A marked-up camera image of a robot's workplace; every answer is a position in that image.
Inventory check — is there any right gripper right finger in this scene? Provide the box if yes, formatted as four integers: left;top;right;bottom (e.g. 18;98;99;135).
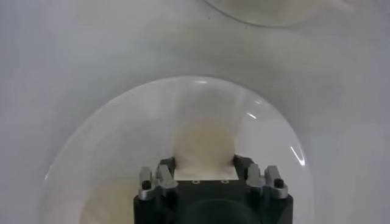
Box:
233;154;289;200

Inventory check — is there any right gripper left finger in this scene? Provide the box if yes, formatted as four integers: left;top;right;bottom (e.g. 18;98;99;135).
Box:
138;156;179;201

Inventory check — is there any white round plate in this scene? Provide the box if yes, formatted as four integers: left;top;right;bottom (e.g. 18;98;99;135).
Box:
38;75;316;224

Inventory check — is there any cream electric cooker base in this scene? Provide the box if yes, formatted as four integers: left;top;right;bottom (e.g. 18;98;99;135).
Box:
204;0;390;29

